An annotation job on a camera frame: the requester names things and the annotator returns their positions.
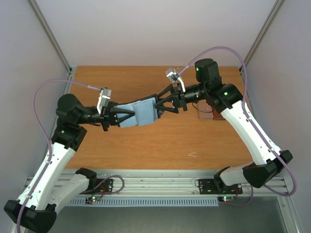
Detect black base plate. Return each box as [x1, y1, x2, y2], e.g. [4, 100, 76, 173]
[195, 179, 243, 195]
[81, 179, 114, 195]

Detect grey slotted cable duct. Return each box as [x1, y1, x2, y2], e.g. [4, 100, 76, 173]
[67, 197, 218, 208]

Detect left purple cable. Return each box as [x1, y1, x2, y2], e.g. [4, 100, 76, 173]
[16, 79, 102, 231]

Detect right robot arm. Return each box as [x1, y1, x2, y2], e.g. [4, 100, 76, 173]
[155, 58, 293, 193]

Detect left circuit board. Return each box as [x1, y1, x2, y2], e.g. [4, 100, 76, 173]
[85, 196, 101, 204]

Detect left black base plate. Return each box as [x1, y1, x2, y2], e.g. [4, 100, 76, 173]
[81, 179, 114, 195]

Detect black leather card holder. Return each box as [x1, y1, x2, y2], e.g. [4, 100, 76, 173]
[117, 94, 160, 128]

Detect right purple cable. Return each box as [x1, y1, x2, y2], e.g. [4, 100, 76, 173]
[178, 46, 297, 196]

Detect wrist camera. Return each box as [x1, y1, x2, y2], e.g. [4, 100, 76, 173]
[165, 68, 186, 93]
[96, 88, 112, 114]

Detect purple cable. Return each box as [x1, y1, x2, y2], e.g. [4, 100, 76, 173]
[178, 46, 297, 196]
[16, 79, 102, 231]

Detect aluminium rail frame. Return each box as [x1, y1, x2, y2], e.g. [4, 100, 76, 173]
[23, 168, 290, 197]

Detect circuit board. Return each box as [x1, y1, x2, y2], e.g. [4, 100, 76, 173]
[85, 196, 101, 204]
[218, 196, 235, 202]

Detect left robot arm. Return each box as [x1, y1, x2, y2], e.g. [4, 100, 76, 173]
[4, 94, 137, 233]

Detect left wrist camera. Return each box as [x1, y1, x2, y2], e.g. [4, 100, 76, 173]
[96, 88, 112, 114]

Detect right circuit board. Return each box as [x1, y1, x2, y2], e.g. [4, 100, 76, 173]
[218, 196, 235, 202]

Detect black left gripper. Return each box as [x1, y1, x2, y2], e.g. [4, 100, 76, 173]
[76, 101, 135, 132]

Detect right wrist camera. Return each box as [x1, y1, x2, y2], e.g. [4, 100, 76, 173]
[165, 68, 186, 93]

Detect beige leather card holder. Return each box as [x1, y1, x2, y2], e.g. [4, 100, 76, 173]
[197, 102, 214, 119]

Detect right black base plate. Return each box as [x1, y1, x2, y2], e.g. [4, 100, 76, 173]
[195, 179, 243, 195]

